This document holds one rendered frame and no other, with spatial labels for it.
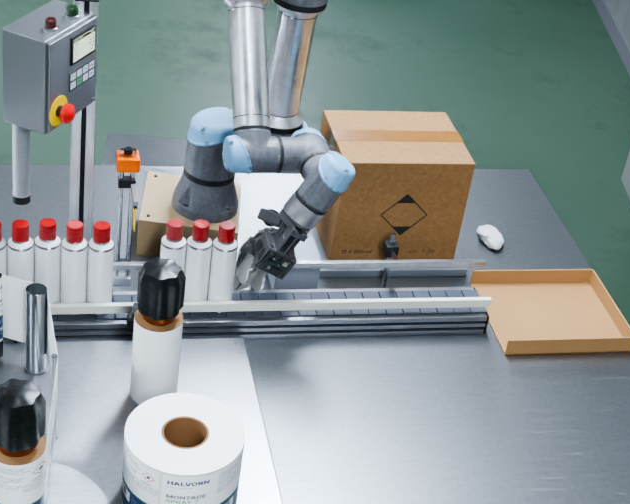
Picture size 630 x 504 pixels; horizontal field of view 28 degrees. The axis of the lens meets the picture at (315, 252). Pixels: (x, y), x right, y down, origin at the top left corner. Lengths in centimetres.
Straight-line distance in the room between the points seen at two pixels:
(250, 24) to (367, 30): 363
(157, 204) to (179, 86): 257
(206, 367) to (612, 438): 82
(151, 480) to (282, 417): 46
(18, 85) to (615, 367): 138
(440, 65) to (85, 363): 373
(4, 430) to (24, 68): 71
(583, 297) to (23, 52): 140
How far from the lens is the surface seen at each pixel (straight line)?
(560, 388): 269
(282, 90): 274
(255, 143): 250
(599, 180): 526
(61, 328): 258
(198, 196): 281
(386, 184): 277
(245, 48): 254
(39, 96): 235
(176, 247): 252
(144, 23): 596
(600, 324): 291
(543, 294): 295
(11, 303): 242
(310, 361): 261
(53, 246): 250
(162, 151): 326
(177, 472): 205
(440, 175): 280
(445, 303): 271
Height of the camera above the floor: 246
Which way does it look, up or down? 34 degrees down
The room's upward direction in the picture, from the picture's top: 9 degrees clockwise
